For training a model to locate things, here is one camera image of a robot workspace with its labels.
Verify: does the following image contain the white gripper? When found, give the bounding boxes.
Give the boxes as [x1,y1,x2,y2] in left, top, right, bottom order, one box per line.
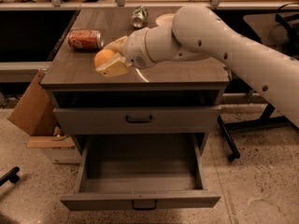
[95,28,155,77]

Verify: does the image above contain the orange fruit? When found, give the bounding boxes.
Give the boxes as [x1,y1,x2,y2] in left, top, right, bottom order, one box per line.
[94,49,116,67]

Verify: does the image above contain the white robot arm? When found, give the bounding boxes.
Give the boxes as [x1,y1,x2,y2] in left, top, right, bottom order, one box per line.
[94,5,299,126]

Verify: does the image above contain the closed upper grey drawer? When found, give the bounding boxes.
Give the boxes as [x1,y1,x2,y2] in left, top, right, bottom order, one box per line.
[53,105,221,134]

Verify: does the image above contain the grey drawer cabinet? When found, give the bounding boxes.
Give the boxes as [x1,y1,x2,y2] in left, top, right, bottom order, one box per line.
[39,6,231,156]

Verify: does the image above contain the open lower grey drawer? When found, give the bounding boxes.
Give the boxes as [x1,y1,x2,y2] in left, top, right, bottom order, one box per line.
[61,133,221,211]

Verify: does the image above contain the red soda can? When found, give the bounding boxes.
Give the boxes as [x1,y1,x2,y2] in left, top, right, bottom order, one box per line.
[67,30,103,49]

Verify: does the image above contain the green soda can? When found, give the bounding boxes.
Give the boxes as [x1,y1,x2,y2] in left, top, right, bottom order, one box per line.
[131,6,149,29]

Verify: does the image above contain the white bowl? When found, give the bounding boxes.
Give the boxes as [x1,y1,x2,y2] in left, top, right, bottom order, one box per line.
[155,14,175,26]

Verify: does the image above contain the brown cardboard box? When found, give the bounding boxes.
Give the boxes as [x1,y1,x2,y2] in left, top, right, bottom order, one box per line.
[7,70,75,149]

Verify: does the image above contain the black chair leg caster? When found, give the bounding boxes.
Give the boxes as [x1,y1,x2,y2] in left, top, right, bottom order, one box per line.
[0,167,20,187]

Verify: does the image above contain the black stand with wheels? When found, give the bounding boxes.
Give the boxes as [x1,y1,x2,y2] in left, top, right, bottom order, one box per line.
[216,3,299,161]

